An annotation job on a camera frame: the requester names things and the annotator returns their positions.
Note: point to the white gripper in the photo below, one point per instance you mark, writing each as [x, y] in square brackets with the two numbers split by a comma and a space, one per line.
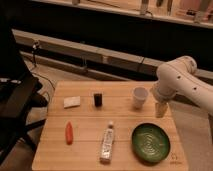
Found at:
[161, 109]

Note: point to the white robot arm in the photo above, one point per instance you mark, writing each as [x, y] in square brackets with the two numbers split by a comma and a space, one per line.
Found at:
[177, 76]

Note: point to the black standing eraser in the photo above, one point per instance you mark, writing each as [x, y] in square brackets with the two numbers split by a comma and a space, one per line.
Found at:
[98, 99]

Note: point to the white paper cup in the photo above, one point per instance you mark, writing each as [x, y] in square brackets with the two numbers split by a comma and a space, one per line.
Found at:
[139, 96]

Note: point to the green ribbed plate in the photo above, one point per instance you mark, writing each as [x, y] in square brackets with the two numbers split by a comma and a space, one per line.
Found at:
[150, 143]

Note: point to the clear plastic bottle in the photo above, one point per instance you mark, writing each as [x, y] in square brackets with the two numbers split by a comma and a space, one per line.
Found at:
[107, 143]

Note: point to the white sponge block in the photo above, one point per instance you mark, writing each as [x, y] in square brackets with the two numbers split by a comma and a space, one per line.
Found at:
[72, 101]

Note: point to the orange carrot toy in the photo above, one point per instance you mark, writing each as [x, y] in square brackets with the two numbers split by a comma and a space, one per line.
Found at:
[69, 133]

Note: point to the black office chair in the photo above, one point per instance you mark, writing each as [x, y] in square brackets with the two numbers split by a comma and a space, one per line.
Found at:
[18, 94]

